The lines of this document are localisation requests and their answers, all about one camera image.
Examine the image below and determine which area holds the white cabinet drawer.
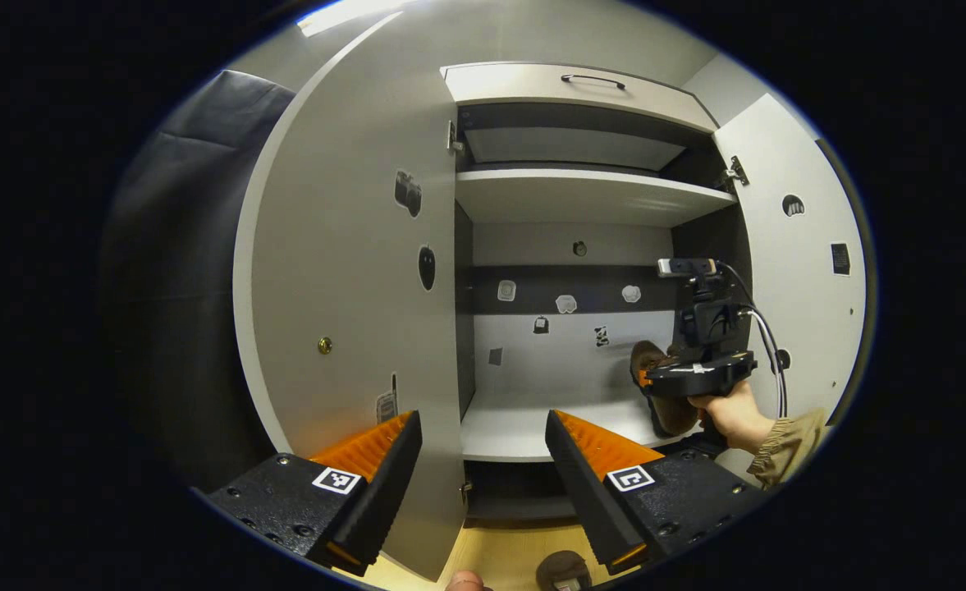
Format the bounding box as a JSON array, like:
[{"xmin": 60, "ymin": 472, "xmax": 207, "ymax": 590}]
[{"xmin": 442, "ymin": 62, "xmax": 720, "ymax": 134}]

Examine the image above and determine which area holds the white shoe cabinet door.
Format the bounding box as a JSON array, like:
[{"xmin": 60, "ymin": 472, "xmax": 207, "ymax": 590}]
[
  {"xmin": 232, "ymin": 12, "xmax": 471, "ymax": 582},
  {"xmin": 712, "ymin": 93, "xmax": 868, "ymax": 485}
]

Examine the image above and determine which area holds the white shoe cabinet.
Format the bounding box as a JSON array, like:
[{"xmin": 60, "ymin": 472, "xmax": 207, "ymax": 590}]
[{"xmin": 442, "ymin": 62, "xmax": 753, "ymax": 526}]

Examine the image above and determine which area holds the brown fuzzy shoe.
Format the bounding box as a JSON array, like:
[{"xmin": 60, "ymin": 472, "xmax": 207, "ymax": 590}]
[
  {"xmin": 630, "ymin": 340, "xmax": 703, "ymax": 438},
  {"xmin": 535, "ymin": 550, "xmax": 593, "ymax": 591}
]

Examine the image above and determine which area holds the white cabinet shelf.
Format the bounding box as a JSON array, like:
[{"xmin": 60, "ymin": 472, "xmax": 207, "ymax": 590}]
[{"xmin": 456, "ymin": 169, "xmax": 738, "ymax": 228}]

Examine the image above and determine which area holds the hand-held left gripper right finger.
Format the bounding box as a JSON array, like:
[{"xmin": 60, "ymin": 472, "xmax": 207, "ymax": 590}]
[{"xmin": 545, "ymin": 409, "xmax": 767, "ymax": 575}]

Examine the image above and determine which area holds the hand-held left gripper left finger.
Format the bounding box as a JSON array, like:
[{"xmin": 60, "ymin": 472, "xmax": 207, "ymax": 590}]
[{"xmin": 206, "ymin": 410, "xmax": 423, "ymax": 575}]

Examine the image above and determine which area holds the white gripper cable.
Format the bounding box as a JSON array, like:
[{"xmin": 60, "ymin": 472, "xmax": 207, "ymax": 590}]
[{"xmin": 716, "ymin": 261, "xmax": 789, "ymax": 419}]

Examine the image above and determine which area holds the black backdrop cloth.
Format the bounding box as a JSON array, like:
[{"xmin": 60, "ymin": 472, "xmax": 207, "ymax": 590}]
[{"xmin": 101, "ymin": 70, "xmax": 296, "ymax": 493}]

